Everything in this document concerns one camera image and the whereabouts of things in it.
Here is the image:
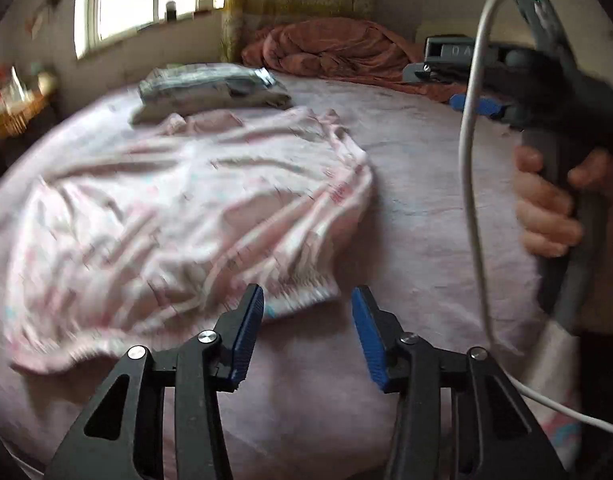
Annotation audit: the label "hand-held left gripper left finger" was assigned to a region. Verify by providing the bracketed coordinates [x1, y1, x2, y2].
[44, 284, 264, 480]

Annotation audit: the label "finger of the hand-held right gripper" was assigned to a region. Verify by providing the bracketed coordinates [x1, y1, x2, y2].
[449, 92, 525, 128]
[403, 35, 480, 84]

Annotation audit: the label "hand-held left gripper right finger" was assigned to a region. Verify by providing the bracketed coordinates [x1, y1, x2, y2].
[351, 286, 570, 480]

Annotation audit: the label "pink printed pants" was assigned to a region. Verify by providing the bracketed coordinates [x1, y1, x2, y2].
[9, 107, 377, 376]

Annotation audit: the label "person's right hand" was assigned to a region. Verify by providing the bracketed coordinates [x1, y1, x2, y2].
[514, 145, 613, 281]

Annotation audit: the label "bed with pink sheet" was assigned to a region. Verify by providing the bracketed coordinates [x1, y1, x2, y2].
[0, 60, 587, 480]

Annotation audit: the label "salmon quilt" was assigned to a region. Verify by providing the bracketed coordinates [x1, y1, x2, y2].
[241, 17, 467, 103]

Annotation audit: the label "person's pale printed clothing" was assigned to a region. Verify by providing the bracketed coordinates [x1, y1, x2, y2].
[524, 320, 585, 468]

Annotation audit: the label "folded grey-blue garment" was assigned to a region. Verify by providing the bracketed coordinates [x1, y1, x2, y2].
[139, 63, 277, 103]

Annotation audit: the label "stack of folded clothes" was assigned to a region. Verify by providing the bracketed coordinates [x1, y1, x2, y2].
[131, 85, 292, 126]

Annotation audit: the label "carved wooden desk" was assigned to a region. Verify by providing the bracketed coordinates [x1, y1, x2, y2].
[0, 92, 54, 153]

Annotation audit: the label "white cable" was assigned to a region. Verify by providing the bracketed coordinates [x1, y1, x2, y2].
[459, 0, 613, 435]

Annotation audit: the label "pink wall lamp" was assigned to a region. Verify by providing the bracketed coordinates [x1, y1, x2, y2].
[29, 0, 64, 38]

